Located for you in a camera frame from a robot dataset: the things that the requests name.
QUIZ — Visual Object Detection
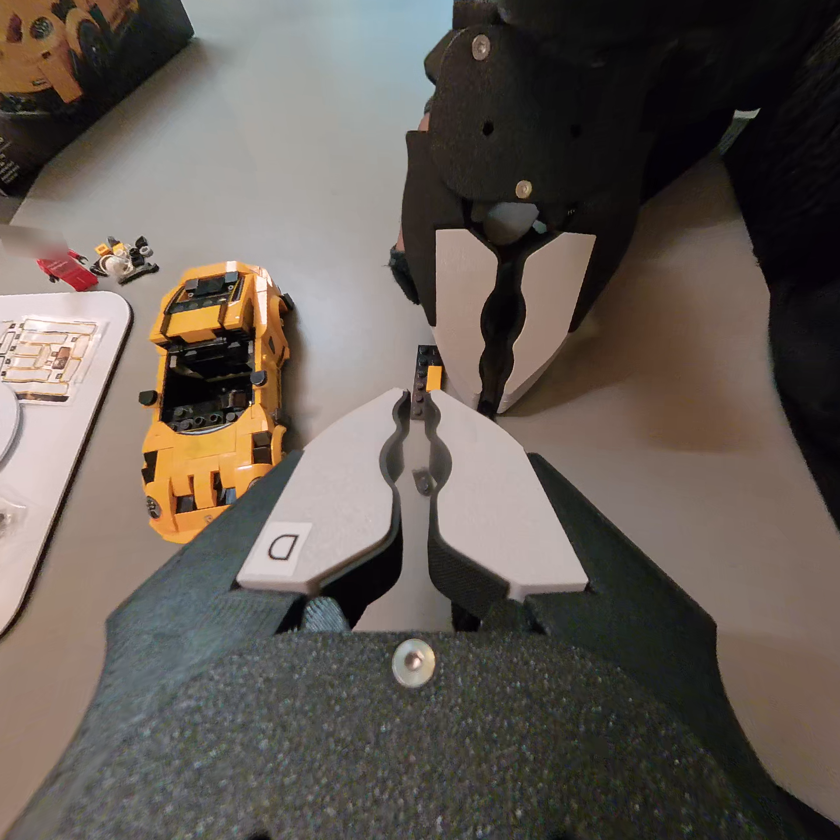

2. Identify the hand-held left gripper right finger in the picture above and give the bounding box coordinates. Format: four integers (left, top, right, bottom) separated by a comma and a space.
428, 390, 590, 626

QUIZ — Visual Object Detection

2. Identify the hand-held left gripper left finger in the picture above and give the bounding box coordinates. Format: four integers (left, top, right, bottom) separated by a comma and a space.
234, 387, 412, 623

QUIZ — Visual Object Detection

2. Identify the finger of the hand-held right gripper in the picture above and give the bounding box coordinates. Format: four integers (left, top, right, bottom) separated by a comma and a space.
434, 226, 505, 411
493, 230, 598, 416

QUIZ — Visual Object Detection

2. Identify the black lego plate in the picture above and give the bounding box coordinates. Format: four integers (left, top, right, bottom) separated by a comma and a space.
410, 346, 445, 421

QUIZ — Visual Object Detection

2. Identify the yellow lego car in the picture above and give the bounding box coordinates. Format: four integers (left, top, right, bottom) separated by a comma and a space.
139, 261, 294, 544

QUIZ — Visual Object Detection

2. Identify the white book stand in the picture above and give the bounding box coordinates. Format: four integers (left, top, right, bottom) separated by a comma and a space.
0, 290, 134, 637

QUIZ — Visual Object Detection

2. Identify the person's right forearm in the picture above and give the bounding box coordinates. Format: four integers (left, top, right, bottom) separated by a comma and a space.
630, 0, 840, 217

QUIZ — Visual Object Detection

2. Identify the pile of mixed lego pieces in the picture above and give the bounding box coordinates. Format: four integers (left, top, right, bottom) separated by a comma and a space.
90, 234, 160, 285

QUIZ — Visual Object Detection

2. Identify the red lego minifigure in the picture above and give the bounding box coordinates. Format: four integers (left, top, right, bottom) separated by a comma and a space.
36, 249, 99, 292

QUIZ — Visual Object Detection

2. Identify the black lego box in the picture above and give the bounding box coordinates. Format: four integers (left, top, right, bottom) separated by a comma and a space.
0, 0, 196, 198

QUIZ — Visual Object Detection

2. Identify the person's torso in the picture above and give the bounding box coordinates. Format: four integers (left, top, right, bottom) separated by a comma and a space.
718, 112, 840, 532

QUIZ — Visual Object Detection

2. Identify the clear bag of black parts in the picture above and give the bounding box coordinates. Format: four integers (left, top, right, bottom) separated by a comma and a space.
0, 486, 34, 542

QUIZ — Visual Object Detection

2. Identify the sticker sheet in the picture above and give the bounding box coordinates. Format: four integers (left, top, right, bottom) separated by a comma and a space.
0, 317, 107, 403

